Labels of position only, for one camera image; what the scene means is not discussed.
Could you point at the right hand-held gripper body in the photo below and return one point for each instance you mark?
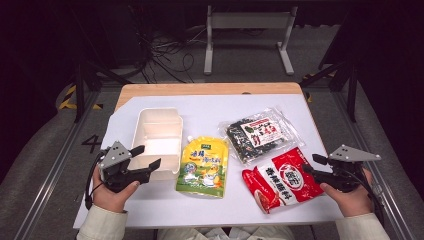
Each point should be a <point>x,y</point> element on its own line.
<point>346,166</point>

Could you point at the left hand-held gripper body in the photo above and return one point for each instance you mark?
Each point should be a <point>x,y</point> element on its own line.
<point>115,160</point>

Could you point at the white plastic container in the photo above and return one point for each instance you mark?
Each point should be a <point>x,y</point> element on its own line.
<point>160,133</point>

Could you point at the red seasoning packet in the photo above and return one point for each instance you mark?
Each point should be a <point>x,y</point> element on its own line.
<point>283,181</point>

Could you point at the clear dried seaweed packet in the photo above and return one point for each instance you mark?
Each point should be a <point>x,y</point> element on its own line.
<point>260,135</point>

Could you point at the person's right hand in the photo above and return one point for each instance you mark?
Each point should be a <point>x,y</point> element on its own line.
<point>353,201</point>

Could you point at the person's left hand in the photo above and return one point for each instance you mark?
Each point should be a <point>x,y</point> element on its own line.
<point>111,198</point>

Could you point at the yellow green spouted pouch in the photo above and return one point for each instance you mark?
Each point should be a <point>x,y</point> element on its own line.
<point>203,166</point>

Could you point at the black metal stand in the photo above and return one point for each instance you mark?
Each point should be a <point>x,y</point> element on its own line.
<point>79,90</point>
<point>351,90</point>

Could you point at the white table sheet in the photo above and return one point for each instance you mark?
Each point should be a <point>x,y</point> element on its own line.
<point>206,110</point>

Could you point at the white metal stand frame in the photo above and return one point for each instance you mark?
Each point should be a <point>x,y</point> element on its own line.
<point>248,20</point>

